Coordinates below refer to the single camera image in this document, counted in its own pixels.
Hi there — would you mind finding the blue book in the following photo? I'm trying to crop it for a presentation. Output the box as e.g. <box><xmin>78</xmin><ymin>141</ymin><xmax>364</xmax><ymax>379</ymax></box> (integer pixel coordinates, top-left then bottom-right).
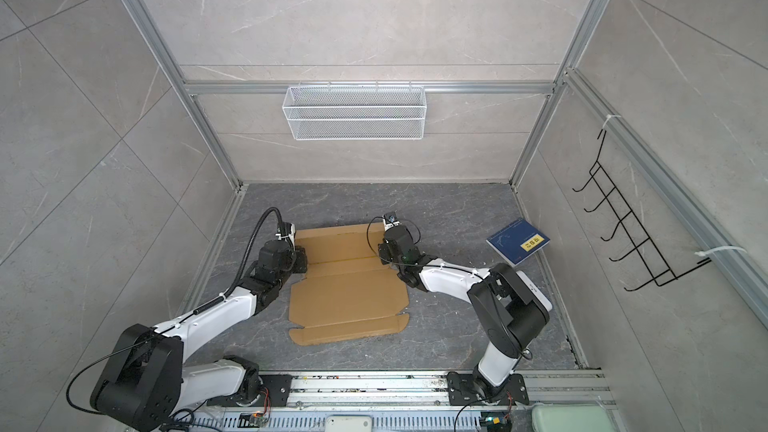
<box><xmin>486</xmin><ymin>218</ymin><xmax>550</xmax><ymax>267</ymax></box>

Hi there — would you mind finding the green box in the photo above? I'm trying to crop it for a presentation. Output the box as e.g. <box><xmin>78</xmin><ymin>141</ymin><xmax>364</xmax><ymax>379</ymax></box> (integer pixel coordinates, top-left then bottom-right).
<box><xmin>531</xmin><ymin>404</ymin><xmax>615</xmax><ymax>432</ymax></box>

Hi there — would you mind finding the brown cardboard box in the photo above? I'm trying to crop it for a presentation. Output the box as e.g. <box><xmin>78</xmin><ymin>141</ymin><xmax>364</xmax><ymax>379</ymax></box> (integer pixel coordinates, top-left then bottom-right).
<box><xmin>289</xmin><ymin>223</ymin><xmax>410</xmax><ymax>346</ymax></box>

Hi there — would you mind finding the white wire mesh basket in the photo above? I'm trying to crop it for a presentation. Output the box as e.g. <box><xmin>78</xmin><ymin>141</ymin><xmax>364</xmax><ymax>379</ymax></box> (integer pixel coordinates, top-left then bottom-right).
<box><xmin>282</xmin><ymin>85</ymin><xmax>428</xmax><ymax>141</ymax></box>

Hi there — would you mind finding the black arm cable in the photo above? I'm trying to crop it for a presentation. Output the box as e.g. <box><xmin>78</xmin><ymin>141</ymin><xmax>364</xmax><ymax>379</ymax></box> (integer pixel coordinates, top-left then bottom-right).
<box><xmin>224</xmin><ymin>206</ymin><xmax>284</xmax><ymax>298</ymax></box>
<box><xmin>365</xmin><ymin>215</ymin><xmax>422</xmax><ymax>268</ymax></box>

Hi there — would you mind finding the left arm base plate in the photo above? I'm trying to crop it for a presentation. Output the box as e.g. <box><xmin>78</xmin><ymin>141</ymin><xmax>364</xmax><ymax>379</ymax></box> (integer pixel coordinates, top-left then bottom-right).
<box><xmin>237</xmin><ymin>374</ymin><xmax>293</xmax><ymax>410</ymax></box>

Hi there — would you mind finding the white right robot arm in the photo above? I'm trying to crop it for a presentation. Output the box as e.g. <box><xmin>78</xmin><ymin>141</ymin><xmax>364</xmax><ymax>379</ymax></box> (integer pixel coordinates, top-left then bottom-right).
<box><xmin>377</xmin><ymin>219</ymin><xmax>553</xmax><ymax>397</ymax></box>

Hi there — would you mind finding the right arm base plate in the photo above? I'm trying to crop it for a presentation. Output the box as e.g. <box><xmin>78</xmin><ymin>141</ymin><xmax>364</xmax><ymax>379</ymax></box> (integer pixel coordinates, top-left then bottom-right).
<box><xmin>445</xmin><ymin>371</ymin><xmax>530</xmax><ymax>406</ymax></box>

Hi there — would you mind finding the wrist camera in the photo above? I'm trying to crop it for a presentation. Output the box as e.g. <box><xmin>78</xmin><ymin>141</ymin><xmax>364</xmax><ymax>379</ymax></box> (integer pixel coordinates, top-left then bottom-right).
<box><xmin>276</xmin><ymin>221</ymin><xmax>296</xmax><ymax>249</ymax></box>
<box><xmin>382</xmin><ymin>212</ymin><xmax>400</xmax><ymax>230</ymax></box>

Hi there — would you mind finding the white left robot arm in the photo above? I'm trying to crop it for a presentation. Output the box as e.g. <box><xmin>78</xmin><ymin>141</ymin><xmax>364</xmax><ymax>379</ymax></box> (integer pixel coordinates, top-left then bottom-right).
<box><xmin>90</xmin><ymin>238</ymin><xmax>307</xmax><ymax>431</ymax></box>

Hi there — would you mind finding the white device bottom edge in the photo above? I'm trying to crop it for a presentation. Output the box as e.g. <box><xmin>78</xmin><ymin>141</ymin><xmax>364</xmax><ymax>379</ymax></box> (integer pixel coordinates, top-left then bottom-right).
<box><xmin>324</xmin><ymin>415</ymin><xmax>373</xmax><ymax>432</ymax></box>

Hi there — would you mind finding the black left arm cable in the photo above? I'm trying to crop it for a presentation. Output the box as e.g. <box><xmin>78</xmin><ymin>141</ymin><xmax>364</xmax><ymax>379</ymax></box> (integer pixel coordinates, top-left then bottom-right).
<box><xmin>224</xmin><ymin>206</ymin><xmax>284</xmax><ymax>298</ymax></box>

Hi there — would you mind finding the black wire hook rack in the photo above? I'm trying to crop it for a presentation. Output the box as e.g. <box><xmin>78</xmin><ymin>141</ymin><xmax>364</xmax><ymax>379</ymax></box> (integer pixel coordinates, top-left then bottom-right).
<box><xmin>571</xmin><ymin>130</ymin><xmax>712</xmax><ymax>293</ymax></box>

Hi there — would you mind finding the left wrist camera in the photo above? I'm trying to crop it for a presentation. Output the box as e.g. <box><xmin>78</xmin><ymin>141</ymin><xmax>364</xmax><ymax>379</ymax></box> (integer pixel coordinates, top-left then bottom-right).
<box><xmin>276</xmin><ymin>221</ymin><xmax>296</xmax><ymax>249</ymax></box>

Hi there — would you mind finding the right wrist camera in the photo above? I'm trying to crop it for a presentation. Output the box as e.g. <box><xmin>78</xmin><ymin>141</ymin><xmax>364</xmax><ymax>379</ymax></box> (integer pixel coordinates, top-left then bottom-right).
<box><xmin>382</xmin><ymin>212</ymin><xmax>400</xmax><ymax>230</ymax></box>

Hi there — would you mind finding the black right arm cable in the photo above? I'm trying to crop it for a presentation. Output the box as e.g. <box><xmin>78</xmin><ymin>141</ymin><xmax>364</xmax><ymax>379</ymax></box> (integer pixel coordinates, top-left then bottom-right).
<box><xmin>365</xmin><ymin>215</ymin><xmax>422</xmax><ymax>268</ymax></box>

